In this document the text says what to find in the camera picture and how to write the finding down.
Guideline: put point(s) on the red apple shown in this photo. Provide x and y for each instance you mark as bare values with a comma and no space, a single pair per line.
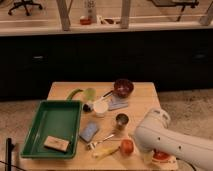
126,147

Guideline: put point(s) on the black stand post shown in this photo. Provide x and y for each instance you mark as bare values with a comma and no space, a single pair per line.
8,156

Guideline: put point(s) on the grey blue cloth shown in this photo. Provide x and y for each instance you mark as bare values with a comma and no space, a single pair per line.
117,103

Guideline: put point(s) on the green plastic tray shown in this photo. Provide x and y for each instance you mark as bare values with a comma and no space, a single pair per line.
57,118

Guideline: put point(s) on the dark red bowl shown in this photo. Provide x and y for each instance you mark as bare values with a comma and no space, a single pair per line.
123,88

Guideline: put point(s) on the small metal cup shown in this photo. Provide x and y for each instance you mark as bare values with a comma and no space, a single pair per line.
121,121

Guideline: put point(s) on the orange bowl with nuts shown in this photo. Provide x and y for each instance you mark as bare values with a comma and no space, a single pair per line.
161,157

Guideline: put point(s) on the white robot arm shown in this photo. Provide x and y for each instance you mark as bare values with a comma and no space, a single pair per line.
152,133

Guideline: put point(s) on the small red dish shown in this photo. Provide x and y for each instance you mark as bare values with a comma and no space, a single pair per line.
85,20

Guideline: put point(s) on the silver fork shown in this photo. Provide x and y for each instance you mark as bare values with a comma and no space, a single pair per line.
92,145

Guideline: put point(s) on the small black round object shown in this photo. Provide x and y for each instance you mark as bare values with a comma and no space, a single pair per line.
87,107

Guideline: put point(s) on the black office chair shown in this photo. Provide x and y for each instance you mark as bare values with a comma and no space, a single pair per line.
24,3

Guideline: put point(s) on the wooden block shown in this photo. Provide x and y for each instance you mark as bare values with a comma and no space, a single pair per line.
56,143

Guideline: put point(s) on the yellow banana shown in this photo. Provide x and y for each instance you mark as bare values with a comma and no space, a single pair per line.
101,153

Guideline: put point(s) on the green ladle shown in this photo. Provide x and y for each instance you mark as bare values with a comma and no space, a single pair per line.
88,94

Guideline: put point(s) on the white paper cup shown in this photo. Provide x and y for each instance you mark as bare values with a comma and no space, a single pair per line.
100,108

